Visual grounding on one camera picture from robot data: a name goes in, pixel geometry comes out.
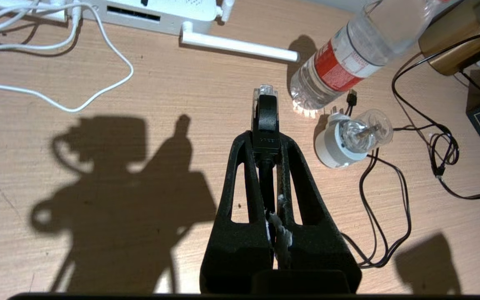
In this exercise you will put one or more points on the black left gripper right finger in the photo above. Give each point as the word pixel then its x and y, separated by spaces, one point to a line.
pixel 319 250

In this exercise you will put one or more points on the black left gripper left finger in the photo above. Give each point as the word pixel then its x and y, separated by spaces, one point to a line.
pixel 231 250

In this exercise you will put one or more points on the white router with antennas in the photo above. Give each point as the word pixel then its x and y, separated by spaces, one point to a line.
pixel 173 12

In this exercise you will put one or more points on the water bottle red cap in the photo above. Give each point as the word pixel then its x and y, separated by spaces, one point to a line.
pixel 348 58

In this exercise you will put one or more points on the brass desk lamp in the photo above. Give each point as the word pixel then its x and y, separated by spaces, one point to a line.
pixel 448 41

